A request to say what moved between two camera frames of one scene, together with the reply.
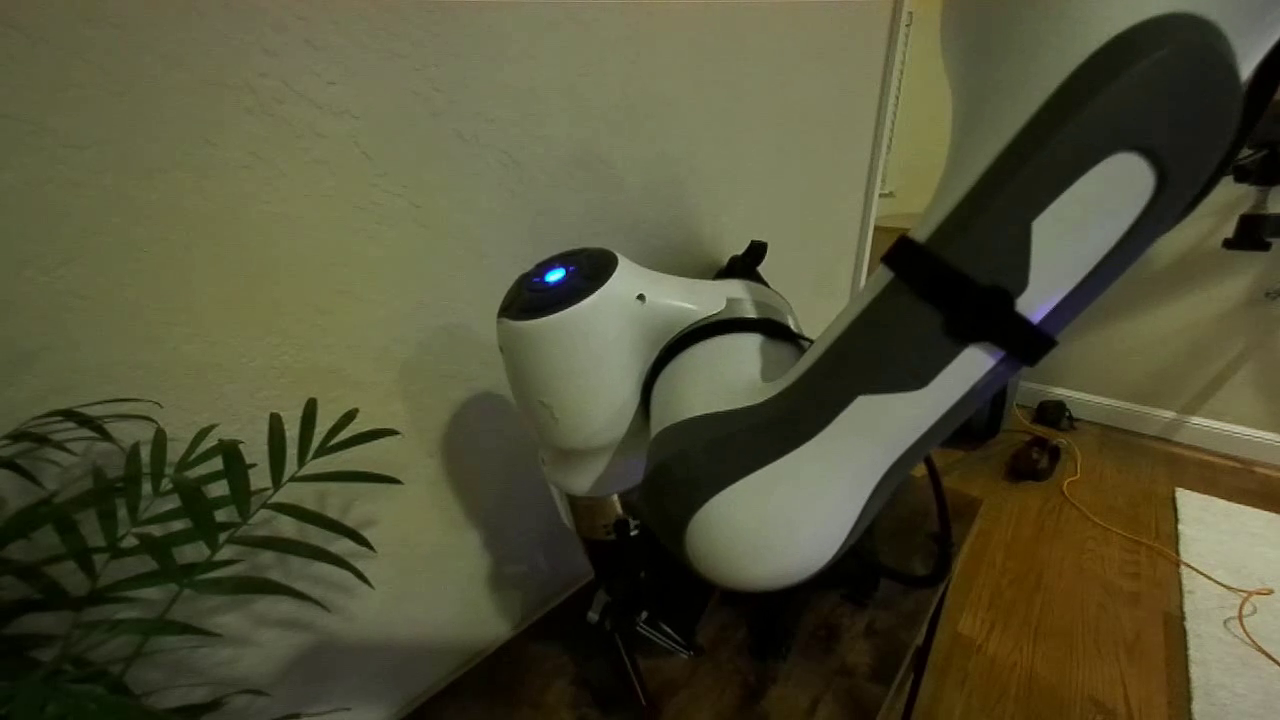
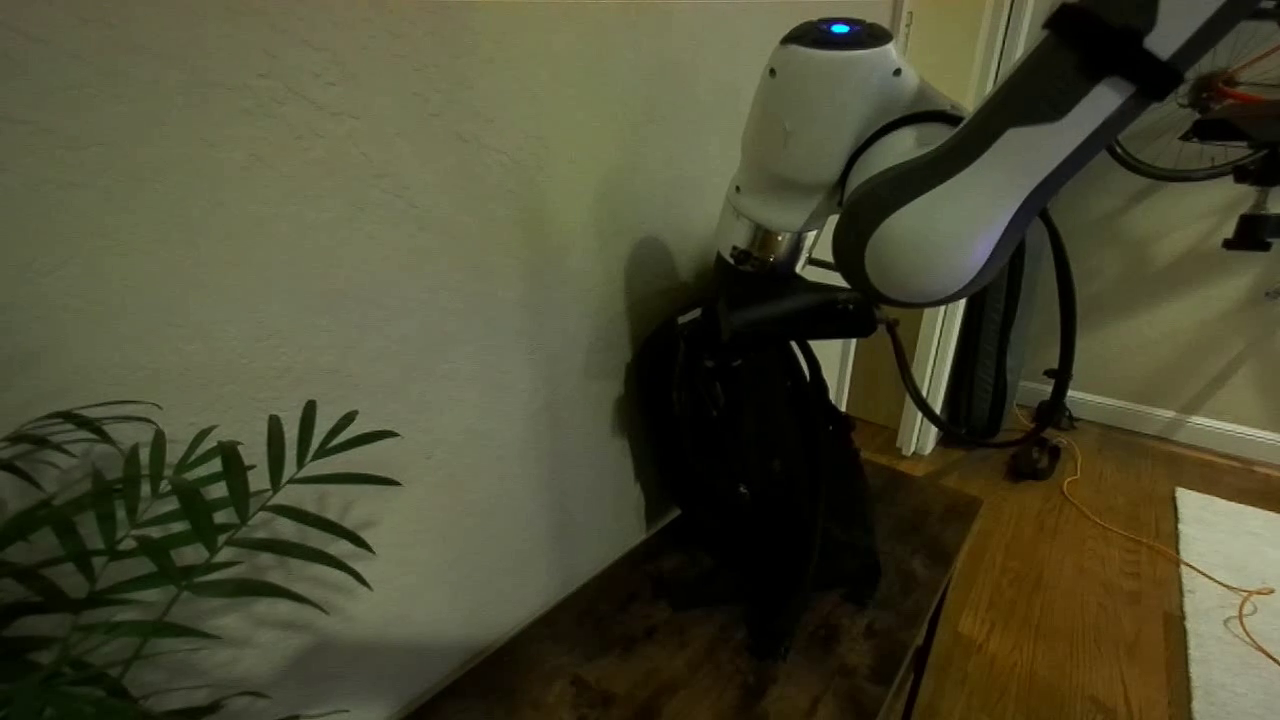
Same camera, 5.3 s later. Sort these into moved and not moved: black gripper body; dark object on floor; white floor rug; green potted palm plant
Moved: black gripper body
Not moved: white floor rug; green potted palm plant; dark object on floor
